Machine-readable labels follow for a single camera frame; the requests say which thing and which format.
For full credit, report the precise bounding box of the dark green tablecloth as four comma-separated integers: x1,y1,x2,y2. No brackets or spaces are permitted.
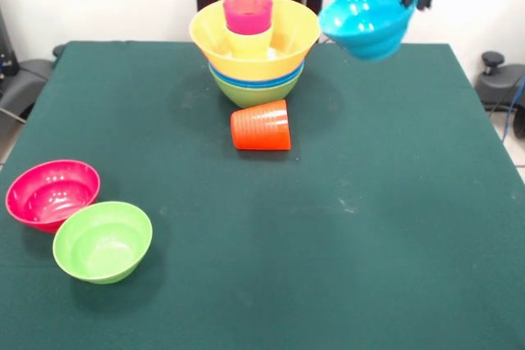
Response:
0,40,525,350

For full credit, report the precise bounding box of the red cup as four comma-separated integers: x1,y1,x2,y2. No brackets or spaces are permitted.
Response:
230,99,293,152

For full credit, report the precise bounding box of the large orange bowl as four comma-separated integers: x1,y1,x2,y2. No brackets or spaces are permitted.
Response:
189,0,322,81

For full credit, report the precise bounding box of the small green bowl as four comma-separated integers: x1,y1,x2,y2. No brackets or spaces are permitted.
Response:
52,201,153,285

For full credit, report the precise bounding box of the dark grey pedestal foot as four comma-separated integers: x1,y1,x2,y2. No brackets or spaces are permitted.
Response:
0,58,54,121
475,51,525,111

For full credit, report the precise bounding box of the large green bowl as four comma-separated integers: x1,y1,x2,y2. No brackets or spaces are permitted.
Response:
209,70,304,108

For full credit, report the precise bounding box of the purple cup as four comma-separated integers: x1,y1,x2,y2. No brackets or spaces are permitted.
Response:
222,0,274,35

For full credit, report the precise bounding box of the small light blue bowl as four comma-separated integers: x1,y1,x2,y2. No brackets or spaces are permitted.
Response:
317,0,420,62

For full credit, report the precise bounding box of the small pink bowl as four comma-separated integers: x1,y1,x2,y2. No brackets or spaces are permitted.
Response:
5,159,102,234

